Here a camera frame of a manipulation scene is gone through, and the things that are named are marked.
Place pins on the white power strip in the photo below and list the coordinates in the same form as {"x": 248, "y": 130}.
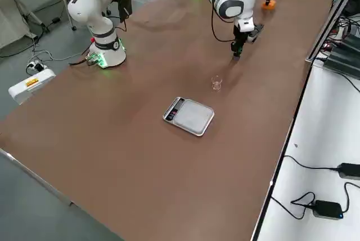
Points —
{"x": 36, "y": 67}

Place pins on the orange button box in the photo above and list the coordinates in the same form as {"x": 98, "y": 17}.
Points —
{"x": 271, "y": 6}

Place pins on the black power supply unit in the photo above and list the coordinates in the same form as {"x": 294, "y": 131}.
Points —
{"x": 351, "y": 42}
{"x": 343, "y": 60}

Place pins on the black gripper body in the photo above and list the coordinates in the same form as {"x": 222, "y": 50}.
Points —
{"x": 241, "y": 36}

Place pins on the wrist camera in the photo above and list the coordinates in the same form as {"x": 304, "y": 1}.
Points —
{"x": 257, "y": 29}

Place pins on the black power adapter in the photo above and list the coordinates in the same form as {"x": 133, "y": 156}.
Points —
{"x": 350, "y": 171}

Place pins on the clear measuring cup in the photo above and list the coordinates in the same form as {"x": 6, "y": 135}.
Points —
{"x": 217, "y": 84}

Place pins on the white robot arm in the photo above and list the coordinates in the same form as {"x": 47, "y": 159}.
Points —
{"x": 87, "y": 10}

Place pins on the white case yellow label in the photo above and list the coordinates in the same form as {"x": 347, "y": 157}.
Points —
{"x": 17, "y": 91}

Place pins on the black adapter blue light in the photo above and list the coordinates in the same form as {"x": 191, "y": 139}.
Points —
{"x": 327, "y": 209}

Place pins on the aluminium frame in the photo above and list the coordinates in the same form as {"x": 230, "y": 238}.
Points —
{"x": 324, "y": 27}

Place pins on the white electronic scale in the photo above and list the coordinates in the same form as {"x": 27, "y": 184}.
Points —
{"x": 194, "y": 118}

